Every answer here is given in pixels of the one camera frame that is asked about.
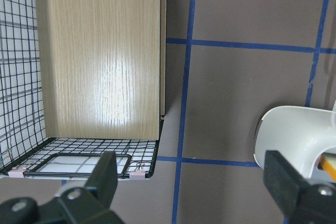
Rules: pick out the white two-slot toaster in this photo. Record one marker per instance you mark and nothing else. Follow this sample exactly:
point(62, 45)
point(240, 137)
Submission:
point(300, 134)

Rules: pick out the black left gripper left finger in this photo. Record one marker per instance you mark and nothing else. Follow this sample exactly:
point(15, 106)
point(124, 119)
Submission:
point(89, 203)

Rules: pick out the wire grid wooden box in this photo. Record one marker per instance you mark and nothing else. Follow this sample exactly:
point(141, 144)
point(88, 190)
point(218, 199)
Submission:
point(80, 78)

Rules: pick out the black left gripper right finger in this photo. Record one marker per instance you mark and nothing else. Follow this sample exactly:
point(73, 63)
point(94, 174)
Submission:
point(299, 199)

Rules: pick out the toast slice in toaster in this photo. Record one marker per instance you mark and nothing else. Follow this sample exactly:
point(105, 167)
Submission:
point(327, 163)

